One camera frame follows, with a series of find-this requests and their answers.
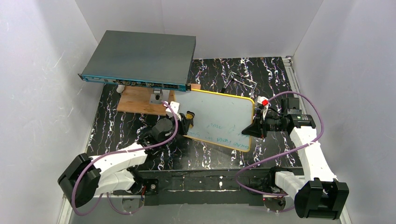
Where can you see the grey metal stand bracket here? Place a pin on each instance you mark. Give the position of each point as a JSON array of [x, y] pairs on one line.
[[159, 95]]

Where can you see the black grey wire stripper pliers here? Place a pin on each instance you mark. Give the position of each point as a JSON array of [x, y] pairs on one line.
[[238, 82]]

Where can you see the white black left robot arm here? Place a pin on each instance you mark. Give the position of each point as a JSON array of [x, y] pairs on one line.
[[87, 177]]

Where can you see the grey blue network switch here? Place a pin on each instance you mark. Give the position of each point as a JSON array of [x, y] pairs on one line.
[[160, 61]]

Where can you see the yellow black eraser pad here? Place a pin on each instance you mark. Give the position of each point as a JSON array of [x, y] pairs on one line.
[[189, 116]]

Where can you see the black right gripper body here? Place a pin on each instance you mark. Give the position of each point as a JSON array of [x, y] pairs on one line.
[[264, 126]]

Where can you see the plywood board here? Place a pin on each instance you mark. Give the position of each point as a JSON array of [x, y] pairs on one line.
[[136, 100]]

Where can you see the green white cylinder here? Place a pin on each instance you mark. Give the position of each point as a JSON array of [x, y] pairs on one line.
[[120, 88]]

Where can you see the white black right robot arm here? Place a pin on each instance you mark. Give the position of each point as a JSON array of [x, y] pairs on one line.
[[312, 167]]

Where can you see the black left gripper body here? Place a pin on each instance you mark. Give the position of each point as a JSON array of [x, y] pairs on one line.
[[184, 122]]

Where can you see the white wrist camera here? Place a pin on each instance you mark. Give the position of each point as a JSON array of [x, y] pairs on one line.
[[261, 107], [172, 109]]

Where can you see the yellow-framed whiteboard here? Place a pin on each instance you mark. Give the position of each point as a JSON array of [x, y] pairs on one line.
[[219, 118]]

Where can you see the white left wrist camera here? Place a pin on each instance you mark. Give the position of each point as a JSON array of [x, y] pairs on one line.
[[172, 109]]

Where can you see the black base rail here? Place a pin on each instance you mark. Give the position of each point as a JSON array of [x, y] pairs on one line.
[[219, 187]]

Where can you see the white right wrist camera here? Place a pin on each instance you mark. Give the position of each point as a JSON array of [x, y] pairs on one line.
[[261, 107]]

